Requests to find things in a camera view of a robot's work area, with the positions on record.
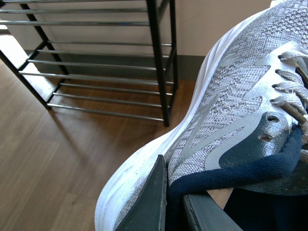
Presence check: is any black metal shoe rack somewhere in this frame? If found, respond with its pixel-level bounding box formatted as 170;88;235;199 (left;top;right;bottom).
0;0;178;126

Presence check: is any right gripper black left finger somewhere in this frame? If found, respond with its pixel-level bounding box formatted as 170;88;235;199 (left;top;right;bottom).
117;155;167;231

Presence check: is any grey knit sneaker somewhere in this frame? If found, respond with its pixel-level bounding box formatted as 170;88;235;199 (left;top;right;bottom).
94;0;308;231

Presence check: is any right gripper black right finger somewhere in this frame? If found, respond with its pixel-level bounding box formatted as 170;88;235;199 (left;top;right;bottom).
183;194;241;231

